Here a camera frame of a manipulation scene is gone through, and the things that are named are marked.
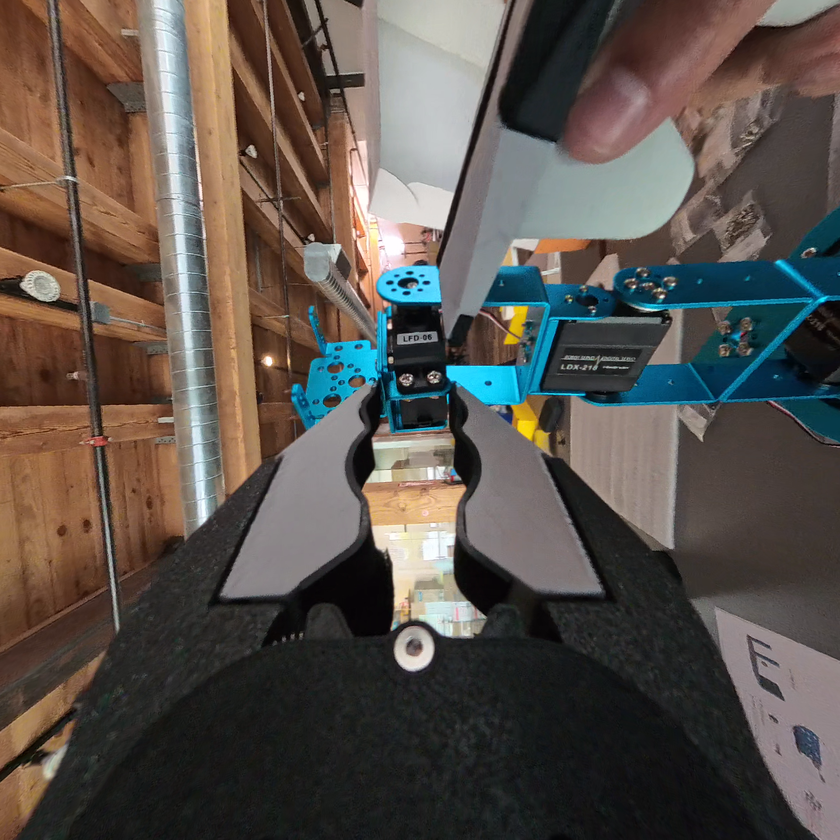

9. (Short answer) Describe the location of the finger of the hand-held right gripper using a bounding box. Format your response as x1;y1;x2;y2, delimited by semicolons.
436;0;697;330

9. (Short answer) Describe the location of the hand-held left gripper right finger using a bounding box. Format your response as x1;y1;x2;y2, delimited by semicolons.
449;387;606;627

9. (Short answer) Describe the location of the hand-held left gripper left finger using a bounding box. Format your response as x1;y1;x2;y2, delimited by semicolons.
218;384;396;636

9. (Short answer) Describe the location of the blue servo bracket assembly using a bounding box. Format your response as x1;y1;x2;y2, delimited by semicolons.
290;264;550;437

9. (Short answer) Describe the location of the red white black servo cable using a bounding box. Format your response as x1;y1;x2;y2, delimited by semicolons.
783;395;840;448

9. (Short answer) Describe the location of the person's right hand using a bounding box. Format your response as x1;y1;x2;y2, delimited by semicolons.
564;0;840;165

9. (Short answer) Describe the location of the yellow plastic bin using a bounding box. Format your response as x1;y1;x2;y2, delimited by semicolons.
511;307;547;448

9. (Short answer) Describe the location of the orange and white cardboard box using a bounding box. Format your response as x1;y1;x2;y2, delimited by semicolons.
363;0;514;228

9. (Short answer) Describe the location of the group of small parts bags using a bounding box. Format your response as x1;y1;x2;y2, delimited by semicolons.
668;84;790;265

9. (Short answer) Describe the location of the thin ceiling sprinkler pipe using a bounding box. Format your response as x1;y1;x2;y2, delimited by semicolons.
45;0;123;632

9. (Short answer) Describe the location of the printed assembly manual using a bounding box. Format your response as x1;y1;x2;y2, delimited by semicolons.
714;605;840;840

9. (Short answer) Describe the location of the ceiling spotlight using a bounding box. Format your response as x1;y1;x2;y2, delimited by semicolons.
17;269;64;305

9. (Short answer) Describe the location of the silver ventilation duct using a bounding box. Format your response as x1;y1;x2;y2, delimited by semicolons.
302;241;379;343

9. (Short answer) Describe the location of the long spiral ventilation duct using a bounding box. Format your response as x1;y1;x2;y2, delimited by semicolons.
133;0;228;537

